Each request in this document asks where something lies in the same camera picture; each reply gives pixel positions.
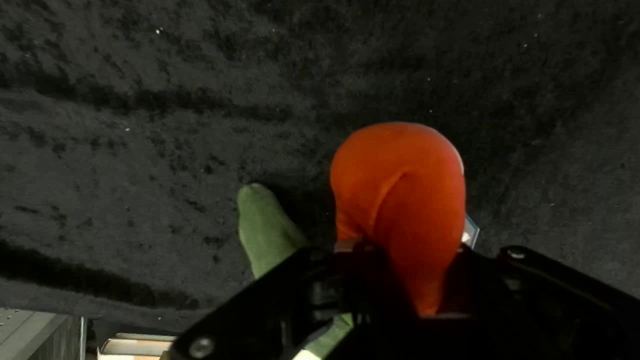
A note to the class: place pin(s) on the red plush radish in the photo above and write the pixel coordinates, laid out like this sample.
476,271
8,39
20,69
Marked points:
399,186

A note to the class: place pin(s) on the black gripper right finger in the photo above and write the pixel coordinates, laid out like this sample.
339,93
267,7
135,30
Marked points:
538,309

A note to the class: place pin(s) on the black tablecloth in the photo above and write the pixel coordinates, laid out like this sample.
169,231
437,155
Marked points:
128,126

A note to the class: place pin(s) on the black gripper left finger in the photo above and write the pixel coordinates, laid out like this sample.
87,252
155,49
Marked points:
280,313

